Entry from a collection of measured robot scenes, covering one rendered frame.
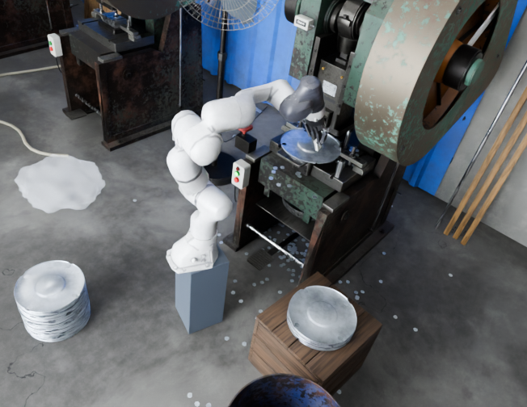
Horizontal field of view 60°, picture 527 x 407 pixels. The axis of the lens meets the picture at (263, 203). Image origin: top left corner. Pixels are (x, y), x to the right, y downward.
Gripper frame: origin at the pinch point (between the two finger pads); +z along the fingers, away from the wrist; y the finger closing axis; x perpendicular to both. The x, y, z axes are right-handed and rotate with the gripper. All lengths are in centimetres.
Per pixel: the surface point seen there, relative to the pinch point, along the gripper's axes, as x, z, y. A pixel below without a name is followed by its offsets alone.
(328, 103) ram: 19.6, -1.2, -8.1
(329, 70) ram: 26.2, -14.0, -11.5
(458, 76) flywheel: 33, -31, 40
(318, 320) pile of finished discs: -57, 27, 39
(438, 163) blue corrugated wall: 94, 117, 24
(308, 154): -0.1, 12.9, -6.4
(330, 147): 11.7, 18.9, -2.8
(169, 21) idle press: 48, 35, -159
